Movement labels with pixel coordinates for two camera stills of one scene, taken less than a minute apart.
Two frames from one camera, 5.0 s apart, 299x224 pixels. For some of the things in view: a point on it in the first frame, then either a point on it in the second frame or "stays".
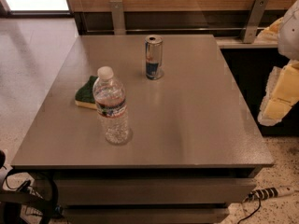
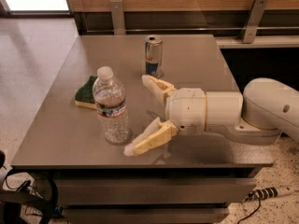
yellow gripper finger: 282,93 -> 187,109
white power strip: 268,192 stays
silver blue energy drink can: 153,54 stays
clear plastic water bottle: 110,102 stays
